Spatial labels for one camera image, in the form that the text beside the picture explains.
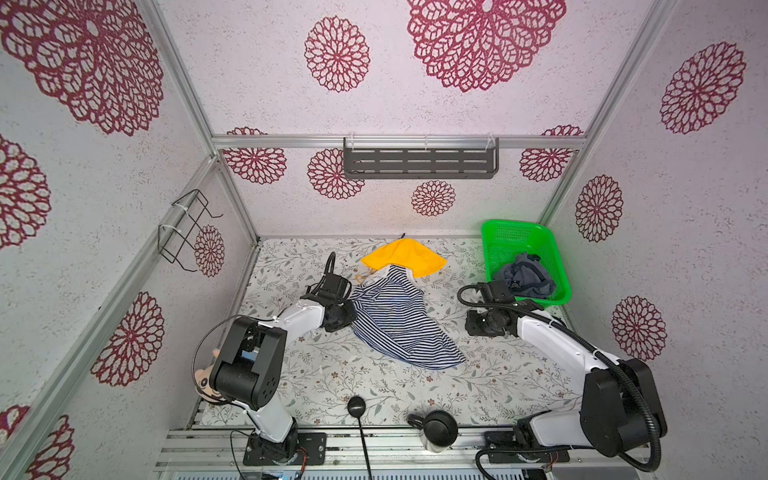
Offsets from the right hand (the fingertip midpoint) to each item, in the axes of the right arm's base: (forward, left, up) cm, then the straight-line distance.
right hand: (470, 322), depth 88 cm
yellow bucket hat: (+32, +18, -5) cm, 37 cm away
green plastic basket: (+41, -20, -7) cm, 46 cm away
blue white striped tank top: (+4, +23, -6) cm, 24 cm away
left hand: (+2, +36, -5) cm, 37 cm away
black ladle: (-23, +32, -6) cm, 40 cm away
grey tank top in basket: (+16, -21, +1) cm, 26 cm away
